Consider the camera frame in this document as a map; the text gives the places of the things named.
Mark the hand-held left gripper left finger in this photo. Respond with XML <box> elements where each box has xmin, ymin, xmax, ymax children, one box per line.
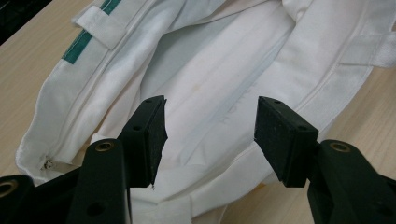
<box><xmin>66</xmin><ymin>95</ymin><xmax>168</xmax><ymax>224</ymax></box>

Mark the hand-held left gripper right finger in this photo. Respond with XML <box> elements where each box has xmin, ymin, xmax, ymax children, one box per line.
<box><xmin>254</xmin><ymin>96</ymin><xmax>396</xmax><ymax>224</ymax></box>

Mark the white green orange tote bag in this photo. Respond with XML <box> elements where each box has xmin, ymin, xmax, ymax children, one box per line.
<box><xmin>15</xmin><ymin>0</ymin><xmax>396</xmax><ymax>224</ymax></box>

